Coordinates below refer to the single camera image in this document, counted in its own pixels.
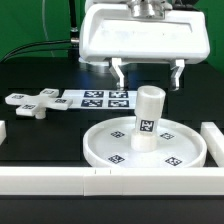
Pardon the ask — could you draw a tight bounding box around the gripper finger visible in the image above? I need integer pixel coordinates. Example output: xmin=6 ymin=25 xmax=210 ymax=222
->
xmin=110 ymin=58 xmax=125 ymax=90
xmin=170 ymin=59 xmax=185 ymax=91

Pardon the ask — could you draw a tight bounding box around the white cross table base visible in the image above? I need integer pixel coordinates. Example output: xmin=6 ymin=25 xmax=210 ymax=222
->
xmin=5 ymin=88 xmax=73 ymax=119

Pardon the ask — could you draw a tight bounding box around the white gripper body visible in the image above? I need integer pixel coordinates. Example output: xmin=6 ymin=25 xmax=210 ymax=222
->
xmin=79 ymin=3 xmax=210 ymax=64

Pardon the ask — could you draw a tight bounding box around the white round table top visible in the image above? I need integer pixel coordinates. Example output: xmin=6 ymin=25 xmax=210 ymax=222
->
xmin=83 ymin=116 xmax=207 ymax=168

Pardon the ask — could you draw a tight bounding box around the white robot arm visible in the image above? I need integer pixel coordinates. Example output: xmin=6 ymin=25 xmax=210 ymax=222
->
xmin=79 ymin=0 xmax=210 ymax=91

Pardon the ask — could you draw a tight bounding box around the white marker sheet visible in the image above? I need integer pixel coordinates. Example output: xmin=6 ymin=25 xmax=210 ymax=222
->
xmin=62 ymin=90 xmax=137 ymax=110

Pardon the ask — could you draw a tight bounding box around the white left fence bar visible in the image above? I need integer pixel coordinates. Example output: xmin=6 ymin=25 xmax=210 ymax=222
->
xmin=0 ymin=120 xmax=6 ymax=145

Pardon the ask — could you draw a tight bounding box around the white right fence bar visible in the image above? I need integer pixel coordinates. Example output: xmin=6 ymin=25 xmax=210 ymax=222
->
xmin=200 ymin=122 xmax=224 ymax=168

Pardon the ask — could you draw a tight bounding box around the white fence bar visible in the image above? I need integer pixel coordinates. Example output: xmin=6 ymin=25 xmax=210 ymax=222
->
xmin=0 ymin=120 xmax=6 ymax=145
xmin=200 ymin=122 xmax=224 ymax=168
xmin=0 ymin=167 xmax=224 ymax=196

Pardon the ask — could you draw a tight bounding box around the white front fence bar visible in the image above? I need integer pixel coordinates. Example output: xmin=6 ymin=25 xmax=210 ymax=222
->
xmin=0 ymin=167 xmax=224 ymax=196

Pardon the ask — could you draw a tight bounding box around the black cable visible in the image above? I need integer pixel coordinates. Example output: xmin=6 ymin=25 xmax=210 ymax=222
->
xmin=0 ymin=39 xmax=80 ymax=64

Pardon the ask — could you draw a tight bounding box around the black cable connector post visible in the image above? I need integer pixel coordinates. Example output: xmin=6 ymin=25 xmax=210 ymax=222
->
xmin=68 ymin=0 xmax=79 ymax=45

